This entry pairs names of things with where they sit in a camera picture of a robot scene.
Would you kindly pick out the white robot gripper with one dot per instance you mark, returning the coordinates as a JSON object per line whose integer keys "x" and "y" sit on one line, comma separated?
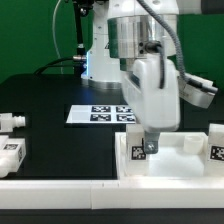
{"x": 157, "y": 110}

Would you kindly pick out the white square table top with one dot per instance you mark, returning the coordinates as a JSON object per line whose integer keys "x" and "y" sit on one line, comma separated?
{"x": 180, "y": 155}

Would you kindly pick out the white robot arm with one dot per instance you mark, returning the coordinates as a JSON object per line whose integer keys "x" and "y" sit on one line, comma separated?
{"x": 136, "y": 48}

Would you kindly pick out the white marker sheet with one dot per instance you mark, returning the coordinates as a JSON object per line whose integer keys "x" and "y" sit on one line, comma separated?
{"x": 100, "y": 114}

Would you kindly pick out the white front obstacle rail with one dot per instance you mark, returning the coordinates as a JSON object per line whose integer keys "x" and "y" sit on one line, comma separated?
{"x": 130, "y": 194}

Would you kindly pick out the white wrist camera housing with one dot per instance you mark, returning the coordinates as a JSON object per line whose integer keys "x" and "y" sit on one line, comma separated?
{"x": 197, "y": 96}

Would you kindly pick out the black camera pole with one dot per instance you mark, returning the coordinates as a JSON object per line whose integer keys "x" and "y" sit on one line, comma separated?
{"x": 81, "y": 9}

